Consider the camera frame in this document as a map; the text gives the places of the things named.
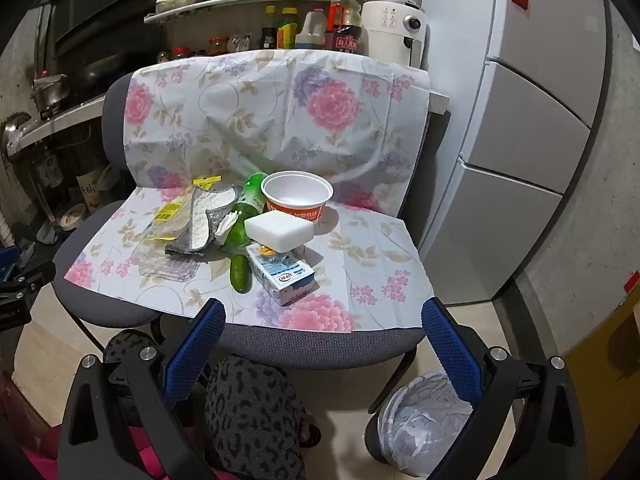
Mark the clear glass jar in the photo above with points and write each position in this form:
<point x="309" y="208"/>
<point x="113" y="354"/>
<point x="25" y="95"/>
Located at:
<point x="240" y="43"/>

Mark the clear wrapper with yellow label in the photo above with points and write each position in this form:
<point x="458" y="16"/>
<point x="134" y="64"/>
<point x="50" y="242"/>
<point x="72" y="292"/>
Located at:
<point x="167" y="212"/>

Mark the white sponge block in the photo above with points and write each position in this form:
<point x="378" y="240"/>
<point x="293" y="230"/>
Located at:
<point x="280" y="230"/>

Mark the white plastic bucket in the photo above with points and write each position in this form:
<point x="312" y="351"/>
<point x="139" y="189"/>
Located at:
<point x="95" y="189"/>

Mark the black slipper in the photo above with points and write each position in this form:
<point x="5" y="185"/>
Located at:
<point x="310" y="436"/>

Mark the white paper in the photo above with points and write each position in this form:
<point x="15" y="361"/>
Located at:
<point x="225" y="226"/>

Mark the grey refrigerator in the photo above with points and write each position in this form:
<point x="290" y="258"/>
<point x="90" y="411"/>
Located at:
<point x="525" y="125"/>

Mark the white and orange noodle bowl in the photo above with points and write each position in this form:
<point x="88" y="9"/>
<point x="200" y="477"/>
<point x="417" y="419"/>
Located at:
<point x="296" y="195"/>

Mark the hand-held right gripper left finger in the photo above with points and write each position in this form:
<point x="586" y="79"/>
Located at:
<point x="197" y="345"/>

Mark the white bin liner bag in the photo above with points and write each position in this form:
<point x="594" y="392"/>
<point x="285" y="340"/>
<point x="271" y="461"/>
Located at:
<point x="415" y="425"/>

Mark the white kitchen appliance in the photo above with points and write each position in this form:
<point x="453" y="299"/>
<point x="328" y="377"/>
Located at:
<point x="390" y="35"/>

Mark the black wok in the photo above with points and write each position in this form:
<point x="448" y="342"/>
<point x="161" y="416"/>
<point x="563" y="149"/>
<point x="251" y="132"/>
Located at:
<point x="97" y="74"/>

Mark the chair with floral cover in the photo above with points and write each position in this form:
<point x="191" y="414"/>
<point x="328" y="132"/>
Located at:
<point x="300" y="125"/>

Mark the blue and white milk carton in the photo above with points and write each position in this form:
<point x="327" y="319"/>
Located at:
<point x="286" y="276"/>

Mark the oil jug with red cap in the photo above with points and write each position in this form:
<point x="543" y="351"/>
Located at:
<point x="310" y="32"/>

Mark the large dark soy sauce bottle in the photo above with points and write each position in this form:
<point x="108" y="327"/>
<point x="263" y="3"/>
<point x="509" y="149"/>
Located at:
<point x="343" y="27"/>

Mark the small jar with red lid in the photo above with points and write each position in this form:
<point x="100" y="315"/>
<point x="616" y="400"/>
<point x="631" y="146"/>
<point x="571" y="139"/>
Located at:
<point x="180" y="54"/>

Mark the small dark jar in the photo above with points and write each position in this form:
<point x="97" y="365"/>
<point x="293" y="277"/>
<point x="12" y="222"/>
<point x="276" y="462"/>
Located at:
<point x="163" y="57"/>

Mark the grey and white dishcloth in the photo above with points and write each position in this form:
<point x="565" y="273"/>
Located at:
<point x="200" y="220"/>

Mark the yellow door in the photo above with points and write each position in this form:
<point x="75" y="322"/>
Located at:
<point x="610" y="355"/>

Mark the green cucumber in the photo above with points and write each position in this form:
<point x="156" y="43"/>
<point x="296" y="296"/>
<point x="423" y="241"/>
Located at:
<point x="239" y="274"/>

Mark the glass jar with red lid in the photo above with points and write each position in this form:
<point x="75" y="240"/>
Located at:
<point x="218" y="46"/>

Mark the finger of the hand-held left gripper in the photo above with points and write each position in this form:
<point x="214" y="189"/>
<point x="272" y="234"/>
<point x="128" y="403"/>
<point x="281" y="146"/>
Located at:
<point x="35" y="277"/>

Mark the kitchen counter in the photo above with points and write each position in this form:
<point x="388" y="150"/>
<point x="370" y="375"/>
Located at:
<point x="65" y="117"/>

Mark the clear plastic tray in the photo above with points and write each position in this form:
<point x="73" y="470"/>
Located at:
<point x="165" y="266"/>

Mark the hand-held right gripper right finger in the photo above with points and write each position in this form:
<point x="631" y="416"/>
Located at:
<point x="450" y="350"/>

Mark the person's left leg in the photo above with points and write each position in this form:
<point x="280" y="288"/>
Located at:
<point x="125" y="346"/>

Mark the green plastic bottle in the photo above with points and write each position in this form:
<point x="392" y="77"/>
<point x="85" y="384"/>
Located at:
<point x="250" y="205"/>

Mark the pink garment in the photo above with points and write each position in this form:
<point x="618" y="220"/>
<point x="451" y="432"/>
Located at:
<point x="142" y="457"/>

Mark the dark bottle with yellow cap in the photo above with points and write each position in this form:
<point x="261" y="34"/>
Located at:
<point x="269" y="30"/>

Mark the black trash bin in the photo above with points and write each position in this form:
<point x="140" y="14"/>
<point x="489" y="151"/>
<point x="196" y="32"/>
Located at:
<point x="372" y="442"/>

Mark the steel pot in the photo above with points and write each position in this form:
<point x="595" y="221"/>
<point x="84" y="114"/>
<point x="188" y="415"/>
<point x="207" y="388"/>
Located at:
<point x="50" y="91"/>

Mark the yellow and green bottle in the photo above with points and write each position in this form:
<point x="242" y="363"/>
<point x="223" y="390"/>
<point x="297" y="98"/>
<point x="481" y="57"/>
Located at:
<point x="286" y="29"/>

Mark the black range hood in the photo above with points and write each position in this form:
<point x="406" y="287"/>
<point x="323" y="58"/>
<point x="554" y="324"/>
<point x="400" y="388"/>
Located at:
<point x="100" y="0"/>

